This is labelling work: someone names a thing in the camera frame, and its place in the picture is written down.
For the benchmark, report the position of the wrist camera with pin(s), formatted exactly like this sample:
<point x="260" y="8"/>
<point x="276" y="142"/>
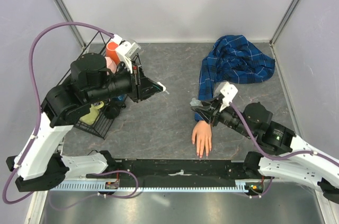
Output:
<point x="126" y="50"/>
<point x="228" y="92"/>

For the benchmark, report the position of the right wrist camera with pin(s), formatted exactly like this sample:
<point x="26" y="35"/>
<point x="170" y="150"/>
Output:
<point x="228" y="92"/>

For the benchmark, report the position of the yellow mug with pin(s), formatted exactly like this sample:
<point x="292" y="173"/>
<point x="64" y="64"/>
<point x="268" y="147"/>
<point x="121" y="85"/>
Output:
<point x="91" y="117"/>

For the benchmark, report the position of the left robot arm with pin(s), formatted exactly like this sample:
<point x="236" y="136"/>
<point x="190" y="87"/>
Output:
<point x="39" y="167"/>

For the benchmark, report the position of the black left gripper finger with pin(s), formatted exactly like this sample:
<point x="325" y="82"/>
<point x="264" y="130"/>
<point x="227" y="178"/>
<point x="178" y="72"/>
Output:
<point x="148" y="86"/>
<point x="148" y="92"/>

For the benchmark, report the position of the white nail polish cap brush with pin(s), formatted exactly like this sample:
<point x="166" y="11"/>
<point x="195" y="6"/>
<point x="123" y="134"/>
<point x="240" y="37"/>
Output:
<point x="166" y="92"/>

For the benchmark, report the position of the aluminium corner post left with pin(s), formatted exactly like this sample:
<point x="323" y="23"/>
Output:
<point x="68" y="18"/>

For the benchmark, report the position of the blue glass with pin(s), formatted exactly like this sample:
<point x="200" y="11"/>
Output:
<point x="120" y="98"/>

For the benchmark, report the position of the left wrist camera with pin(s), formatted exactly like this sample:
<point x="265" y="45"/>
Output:
<point x="126" y="50"/>

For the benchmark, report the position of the blue plaid shirt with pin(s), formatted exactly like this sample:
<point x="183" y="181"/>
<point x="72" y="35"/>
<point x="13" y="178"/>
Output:
<point x="236" y="60"/>

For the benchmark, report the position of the orange mug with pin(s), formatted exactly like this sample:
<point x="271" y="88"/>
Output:
<point x="111" y="51"/>

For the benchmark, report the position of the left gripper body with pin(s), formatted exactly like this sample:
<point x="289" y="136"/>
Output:
<point x="133" y="81"/>

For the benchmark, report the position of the light blue cable duct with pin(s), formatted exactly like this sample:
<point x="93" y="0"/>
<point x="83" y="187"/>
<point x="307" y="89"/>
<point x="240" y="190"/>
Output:
<point x="157" y="184"/>

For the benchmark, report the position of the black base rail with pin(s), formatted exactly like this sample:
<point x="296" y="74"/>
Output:
<point x="180" y="172"/>

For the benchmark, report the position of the pink mug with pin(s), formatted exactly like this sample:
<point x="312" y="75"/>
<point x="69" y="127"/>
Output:
<point x="111" y="65"/>

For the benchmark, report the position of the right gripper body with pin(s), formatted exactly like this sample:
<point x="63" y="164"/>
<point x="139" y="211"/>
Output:
<point x="214" y="114"/>

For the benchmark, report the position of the mannequin hand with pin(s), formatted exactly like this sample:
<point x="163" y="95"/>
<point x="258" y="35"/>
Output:
<point x="202" y="138"/>

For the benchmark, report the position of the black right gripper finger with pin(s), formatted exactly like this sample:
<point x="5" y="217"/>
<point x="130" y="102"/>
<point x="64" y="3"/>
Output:
<point x="204" y="114"/>
<point x="212" y="104"/>

